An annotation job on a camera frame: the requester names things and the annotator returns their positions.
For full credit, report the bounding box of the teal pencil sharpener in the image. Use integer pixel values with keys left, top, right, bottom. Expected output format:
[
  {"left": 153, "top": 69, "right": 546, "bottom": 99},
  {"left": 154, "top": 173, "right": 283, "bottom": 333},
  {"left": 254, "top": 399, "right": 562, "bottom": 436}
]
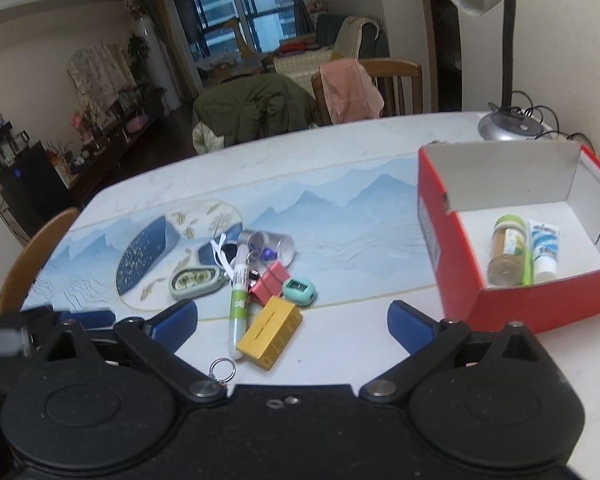
[{"left": 282, "top": 278, "right": 316, "bottom": 307}]

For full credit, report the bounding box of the green lid spice jar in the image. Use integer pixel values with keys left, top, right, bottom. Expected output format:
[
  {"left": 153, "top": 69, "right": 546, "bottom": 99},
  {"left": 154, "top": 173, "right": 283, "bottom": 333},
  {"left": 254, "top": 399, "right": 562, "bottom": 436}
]
[{"left": 486, "top": 214, "right": 528, "bottom": 287}]

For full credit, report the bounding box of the red cardboard box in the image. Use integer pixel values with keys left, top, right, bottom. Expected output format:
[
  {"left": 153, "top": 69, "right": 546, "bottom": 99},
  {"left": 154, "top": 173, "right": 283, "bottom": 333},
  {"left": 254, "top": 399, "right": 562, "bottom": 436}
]
[{"left": 417, "top": 141, "right": 600, "bottom": 333}]

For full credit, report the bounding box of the wooden chair pink cloth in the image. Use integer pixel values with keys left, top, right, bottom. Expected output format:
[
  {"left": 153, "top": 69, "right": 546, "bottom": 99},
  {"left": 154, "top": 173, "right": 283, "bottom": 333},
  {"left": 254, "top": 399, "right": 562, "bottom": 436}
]
[{"left": 311, "top": 58, "right": 424, "bottom": 126}]

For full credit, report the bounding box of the green correction tape dispenser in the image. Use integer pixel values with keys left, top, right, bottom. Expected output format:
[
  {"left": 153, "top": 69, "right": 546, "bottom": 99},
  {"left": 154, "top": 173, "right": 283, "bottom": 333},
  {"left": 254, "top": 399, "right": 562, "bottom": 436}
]
[{"left": 169, "top": 266, "right": 227, "bottom": 300}]

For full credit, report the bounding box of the green white glue pen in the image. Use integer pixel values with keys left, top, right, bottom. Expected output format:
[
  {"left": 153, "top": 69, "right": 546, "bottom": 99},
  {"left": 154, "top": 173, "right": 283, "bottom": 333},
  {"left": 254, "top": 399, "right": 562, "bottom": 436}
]
[{"left": 228, "top": 245, "right": 249, "bottom": 361}]

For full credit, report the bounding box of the wooden chair left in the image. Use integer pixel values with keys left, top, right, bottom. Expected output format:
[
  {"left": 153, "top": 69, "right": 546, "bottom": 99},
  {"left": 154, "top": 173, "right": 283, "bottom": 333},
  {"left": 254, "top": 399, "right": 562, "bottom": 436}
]
[{"left": 0, "top": 207, "right": 80, "bottom": 315}]

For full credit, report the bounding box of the pink binder clip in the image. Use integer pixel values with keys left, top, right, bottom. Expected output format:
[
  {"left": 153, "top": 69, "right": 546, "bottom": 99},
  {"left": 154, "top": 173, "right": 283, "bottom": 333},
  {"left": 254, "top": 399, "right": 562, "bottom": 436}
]
[{"left": 249, "top": 261, "right": 290, "bottom": 306}]

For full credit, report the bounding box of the white desk lamp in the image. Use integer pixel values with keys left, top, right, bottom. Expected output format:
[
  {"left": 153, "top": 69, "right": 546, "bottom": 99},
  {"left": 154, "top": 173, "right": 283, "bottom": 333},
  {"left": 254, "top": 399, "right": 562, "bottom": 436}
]
[{"left": 427, "top": 0, "right": 552, "bottom": 142}]

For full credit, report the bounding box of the red fish keychain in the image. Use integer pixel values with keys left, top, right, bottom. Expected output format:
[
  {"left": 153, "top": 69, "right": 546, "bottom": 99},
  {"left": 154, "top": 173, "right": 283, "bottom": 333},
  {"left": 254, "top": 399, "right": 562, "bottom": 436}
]
[{"left": 208, "top": 358, "right": 237, "bottom": 386}]

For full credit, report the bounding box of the blue white cream tube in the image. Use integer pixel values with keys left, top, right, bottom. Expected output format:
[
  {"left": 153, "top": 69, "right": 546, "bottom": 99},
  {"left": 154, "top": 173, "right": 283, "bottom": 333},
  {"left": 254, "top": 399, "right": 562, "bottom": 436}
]
[{"left": 529, "top": 220, "right": 560, "bottom": 284}]

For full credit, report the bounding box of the black lamp cable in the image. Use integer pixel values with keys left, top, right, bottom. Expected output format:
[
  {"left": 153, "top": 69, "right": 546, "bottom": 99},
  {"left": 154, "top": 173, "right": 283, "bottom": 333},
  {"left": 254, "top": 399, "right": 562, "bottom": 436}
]
[{"left": 486, "top": 89, "right": 600, "bottom": 156}]

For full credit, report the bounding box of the dark sideboard with clutter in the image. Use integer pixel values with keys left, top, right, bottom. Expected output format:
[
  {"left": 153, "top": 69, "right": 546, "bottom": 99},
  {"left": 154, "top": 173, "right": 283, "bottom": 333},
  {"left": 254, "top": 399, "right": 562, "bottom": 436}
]
[{"left": 0, "top": 90, "right": 194, "bottom": 237}]

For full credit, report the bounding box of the sofa with blankets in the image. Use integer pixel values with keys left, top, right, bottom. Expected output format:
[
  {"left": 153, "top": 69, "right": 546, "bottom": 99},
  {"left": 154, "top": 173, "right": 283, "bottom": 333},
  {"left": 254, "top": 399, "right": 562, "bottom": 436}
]
[{"left": 274, "top": 13, "right": 389, "bottom": 96}]

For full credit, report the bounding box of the yellow small carton box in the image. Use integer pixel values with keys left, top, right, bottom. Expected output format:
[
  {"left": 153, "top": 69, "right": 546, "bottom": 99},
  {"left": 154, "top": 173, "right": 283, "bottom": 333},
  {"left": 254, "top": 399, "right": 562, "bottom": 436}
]
[{"left": 237, "top": 297, "right": 302, "bottom": 370}]

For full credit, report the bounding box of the pink cloth on chair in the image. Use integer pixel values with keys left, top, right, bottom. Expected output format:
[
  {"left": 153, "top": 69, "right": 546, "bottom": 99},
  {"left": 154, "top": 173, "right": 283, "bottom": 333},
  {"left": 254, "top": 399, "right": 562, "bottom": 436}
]
[{"left": 320, "top": 58, "right": 385, "bottom": 125}]

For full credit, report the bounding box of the olive green jacket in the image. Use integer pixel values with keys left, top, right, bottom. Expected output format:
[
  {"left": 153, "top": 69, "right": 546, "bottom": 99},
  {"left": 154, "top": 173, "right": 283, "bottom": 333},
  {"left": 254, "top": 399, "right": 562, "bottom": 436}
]
[{"left": 192, "top": 74, "right": 323, "bottom": 155}]

